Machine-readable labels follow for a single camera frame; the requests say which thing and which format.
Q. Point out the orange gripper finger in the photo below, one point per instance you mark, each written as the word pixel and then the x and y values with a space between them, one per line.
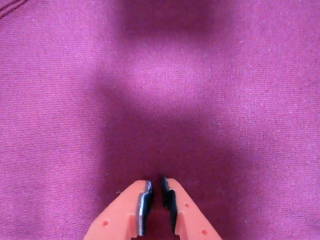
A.
pixel 117 215
pixel 190 217

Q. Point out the maroon cloth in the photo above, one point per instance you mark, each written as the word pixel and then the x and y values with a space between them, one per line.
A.
pixel 75 100

